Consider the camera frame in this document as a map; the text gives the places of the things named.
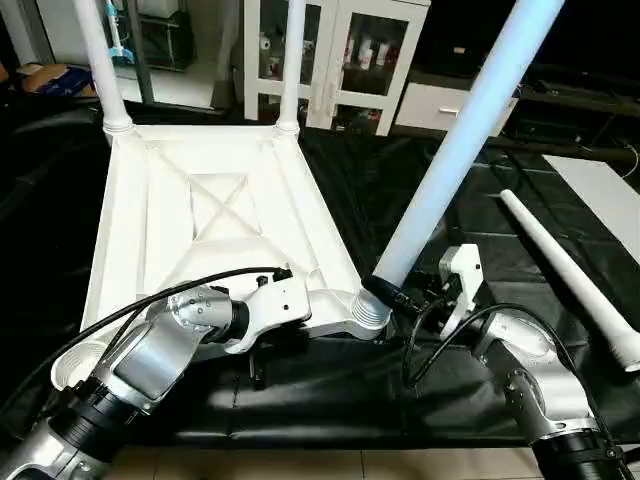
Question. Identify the white plastic table leg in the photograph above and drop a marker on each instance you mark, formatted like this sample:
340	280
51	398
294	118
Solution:
460	150
102	70
575	275
291	65

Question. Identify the white plastic table top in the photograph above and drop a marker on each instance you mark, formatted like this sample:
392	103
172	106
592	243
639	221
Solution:
200	210

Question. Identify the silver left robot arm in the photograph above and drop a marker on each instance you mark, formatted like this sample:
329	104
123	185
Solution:
130	370

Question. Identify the black work mat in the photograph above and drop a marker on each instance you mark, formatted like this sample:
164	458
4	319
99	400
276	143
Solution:
330	400

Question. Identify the white drawer unit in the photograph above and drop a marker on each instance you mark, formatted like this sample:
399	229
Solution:
450	108

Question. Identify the white flat board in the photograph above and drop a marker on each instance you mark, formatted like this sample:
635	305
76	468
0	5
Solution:
600	190

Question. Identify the dark low media cabinet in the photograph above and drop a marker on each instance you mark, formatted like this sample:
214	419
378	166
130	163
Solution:
580	110

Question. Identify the white glass door cabinet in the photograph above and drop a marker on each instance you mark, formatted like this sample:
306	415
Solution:
340	55

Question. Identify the grey vertical metal pole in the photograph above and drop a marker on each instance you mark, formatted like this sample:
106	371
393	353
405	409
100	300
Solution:
142	50

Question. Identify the brown cardboard box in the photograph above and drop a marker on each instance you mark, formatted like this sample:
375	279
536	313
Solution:
55	80

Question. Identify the light blue plastic object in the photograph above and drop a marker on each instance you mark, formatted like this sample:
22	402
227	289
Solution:
118	35

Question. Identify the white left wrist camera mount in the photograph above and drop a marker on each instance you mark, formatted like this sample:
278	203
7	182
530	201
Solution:
270	305

